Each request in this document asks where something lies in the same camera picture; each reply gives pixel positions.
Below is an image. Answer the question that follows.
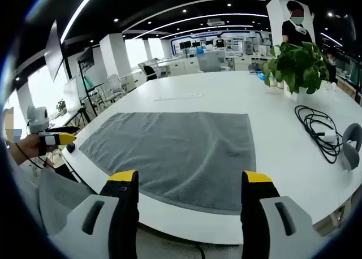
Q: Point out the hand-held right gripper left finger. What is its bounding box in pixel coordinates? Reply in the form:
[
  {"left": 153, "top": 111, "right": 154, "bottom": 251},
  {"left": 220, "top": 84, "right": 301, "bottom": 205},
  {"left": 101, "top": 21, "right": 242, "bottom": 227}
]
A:
[{"left": 46, "top": 170, "right": 140, "bottom": 259}]

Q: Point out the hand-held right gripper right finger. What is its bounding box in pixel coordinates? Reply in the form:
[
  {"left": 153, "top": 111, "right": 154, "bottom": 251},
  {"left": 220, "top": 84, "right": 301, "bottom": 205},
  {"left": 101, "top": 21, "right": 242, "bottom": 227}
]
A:
[{"left": 240, "top": 170, "right": 329, "bottom": 259}]

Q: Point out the grey towel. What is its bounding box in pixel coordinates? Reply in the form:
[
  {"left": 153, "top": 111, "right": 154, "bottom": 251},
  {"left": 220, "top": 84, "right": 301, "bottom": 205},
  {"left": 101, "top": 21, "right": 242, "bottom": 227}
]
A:
[{"left": 79, "top": 111, "right": 257, "bottom": 215}]

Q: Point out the person's left hand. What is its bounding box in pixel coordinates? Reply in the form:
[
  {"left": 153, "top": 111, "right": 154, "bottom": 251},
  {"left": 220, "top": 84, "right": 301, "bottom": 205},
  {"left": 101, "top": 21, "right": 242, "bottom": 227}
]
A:
[{"left": 14, "top": 134, "right": 54, "bottom": 166}]

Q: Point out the small potted plant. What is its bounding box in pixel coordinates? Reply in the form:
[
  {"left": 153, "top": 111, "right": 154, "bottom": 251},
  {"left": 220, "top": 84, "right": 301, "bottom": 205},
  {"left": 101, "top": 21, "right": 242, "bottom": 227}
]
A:
[{"left": 55, "top": 99, "right": 68, "bottom": 117}]

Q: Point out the black tripod stand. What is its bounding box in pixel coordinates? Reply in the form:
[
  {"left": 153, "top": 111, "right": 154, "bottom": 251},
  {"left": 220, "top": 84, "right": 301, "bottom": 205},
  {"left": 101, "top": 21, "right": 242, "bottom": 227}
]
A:
[{"left": 66, "top": 59, "right": 100, "bottom": 127}]

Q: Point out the grey mesh office chair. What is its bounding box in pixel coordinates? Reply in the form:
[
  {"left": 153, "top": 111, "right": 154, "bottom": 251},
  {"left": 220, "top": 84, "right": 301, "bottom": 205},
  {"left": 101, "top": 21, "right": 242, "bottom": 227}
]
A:
[{"left": 38, "top": 168, "right": 97, "bottom": 237}]

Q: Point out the white mesh office chair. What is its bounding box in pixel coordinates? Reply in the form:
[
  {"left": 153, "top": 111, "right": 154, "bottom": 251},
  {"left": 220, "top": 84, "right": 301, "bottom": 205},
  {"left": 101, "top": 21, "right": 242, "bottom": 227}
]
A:
[{"left": 101, "top": 74, "right": 127, "bottom": 103}]

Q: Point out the black office chair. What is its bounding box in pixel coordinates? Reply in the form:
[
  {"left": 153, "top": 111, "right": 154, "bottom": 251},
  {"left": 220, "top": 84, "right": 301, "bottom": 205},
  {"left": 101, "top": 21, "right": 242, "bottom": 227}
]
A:
[{"left": 143, "top": 64, "right": 158, "bottom": 81}]

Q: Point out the grey white controller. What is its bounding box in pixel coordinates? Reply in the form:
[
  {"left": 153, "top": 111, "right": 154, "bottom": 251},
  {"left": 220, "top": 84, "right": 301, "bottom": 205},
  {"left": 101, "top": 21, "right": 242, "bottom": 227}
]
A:
[{"left": 338, "top": 123, "right": 362, "bottom": 171}]

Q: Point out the white table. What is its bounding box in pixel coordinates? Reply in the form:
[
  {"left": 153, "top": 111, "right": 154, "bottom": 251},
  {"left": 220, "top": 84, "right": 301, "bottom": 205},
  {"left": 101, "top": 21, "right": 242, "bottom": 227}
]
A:
[{"left": 61, "top": 70, "right": 362, "bottom": 245}]

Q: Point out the white table cover plate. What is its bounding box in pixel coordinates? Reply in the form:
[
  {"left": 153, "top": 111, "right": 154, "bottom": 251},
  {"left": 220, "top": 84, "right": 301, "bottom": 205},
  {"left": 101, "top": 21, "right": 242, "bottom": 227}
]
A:
[{"left": 154, "top": 92, "right": 204, "bottom": 101}]

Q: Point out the green potted plant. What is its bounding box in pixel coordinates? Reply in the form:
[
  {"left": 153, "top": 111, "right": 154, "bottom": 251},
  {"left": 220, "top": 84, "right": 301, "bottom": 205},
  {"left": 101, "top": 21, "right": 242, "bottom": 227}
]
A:
[{"left": 261, "top": 41, "right": 330, "bottom": 101}]

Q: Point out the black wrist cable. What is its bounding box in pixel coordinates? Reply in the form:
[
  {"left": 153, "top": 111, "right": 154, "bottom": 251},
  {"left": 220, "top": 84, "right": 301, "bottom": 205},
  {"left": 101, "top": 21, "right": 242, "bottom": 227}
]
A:
[{"left": 14, "top": 142, "right": 54, "bottom": 171}]

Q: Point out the black coiled cable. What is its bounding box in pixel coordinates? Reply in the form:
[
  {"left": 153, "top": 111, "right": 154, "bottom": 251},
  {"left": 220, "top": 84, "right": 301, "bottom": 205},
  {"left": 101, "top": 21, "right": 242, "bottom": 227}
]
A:
[{"left": 294, "top": 105, "right": 344, "bottom": 164}]

